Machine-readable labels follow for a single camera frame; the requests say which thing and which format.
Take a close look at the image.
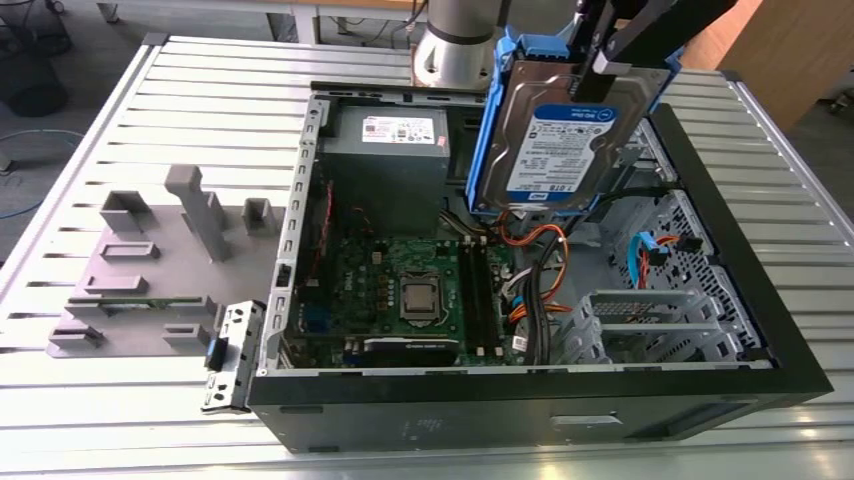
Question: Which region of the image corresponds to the hard disk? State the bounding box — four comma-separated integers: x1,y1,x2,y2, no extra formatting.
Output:
466,33,686,219

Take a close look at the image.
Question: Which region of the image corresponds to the metal slot retainer bracket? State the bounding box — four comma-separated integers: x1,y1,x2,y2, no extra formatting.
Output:
199,298,269,414

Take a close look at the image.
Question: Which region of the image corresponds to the metal optical drive cage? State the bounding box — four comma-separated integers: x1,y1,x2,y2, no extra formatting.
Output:
520,119,677,239

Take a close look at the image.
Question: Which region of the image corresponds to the thin red wire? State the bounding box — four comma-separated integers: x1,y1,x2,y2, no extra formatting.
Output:
310,178,337,289

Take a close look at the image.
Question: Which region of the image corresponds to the green RAM stick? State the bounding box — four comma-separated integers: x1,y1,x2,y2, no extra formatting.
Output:
99,296,203,310

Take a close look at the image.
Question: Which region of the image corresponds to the black RAM slot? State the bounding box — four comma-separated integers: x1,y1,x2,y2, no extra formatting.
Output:
474,238,501,354
457,238,484,351

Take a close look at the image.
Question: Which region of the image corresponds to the blue data wire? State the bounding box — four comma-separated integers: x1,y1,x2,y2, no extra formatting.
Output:
629,231,670,290

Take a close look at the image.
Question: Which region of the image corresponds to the CPU socket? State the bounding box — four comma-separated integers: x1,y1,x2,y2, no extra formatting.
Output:
397,269,449,329

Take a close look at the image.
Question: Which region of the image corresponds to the thick black wire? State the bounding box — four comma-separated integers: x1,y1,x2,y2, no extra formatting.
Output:
526,185,676,365

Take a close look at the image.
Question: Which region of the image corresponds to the black PC case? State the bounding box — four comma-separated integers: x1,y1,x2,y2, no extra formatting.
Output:
245,79,836,455

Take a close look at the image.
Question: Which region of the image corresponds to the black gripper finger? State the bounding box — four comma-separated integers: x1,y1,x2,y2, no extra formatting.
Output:
572,0,629,101
597,0,740,76

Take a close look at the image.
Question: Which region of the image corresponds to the black graphics card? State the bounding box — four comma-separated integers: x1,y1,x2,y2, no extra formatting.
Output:
363,337,462,366

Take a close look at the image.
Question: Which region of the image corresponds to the wooden cabinet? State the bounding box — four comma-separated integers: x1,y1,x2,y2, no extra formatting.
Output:
680,0,854,134

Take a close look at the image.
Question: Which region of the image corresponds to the grey power supply unit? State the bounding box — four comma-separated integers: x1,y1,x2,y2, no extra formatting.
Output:
318,105,453,240

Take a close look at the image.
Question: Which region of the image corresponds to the pale blue floor cable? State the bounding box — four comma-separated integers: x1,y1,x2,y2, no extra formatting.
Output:
0,127,87,151

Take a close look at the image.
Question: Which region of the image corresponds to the orange power wire black plug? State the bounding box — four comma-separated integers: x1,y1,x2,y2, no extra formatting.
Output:
656,235,701,254

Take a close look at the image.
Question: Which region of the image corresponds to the grey parts rack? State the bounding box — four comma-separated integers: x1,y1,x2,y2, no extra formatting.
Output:
46,164,289,360

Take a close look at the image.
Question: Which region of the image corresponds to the silver CPU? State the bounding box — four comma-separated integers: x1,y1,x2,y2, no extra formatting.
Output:
399,282,446,319

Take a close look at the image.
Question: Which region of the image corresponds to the orange wire bundle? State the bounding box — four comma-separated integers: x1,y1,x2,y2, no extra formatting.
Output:
500,212,576,316

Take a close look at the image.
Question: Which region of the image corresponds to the green motherboard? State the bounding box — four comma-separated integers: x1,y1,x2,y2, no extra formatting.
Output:
286,234,529,369

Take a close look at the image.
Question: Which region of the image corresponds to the white desk frame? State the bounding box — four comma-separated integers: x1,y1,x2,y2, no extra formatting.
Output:
97,0,322,46

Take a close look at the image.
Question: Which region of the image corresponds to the black bin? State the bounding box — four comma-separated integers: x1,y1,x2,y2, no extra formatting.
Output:
0,49,73,119

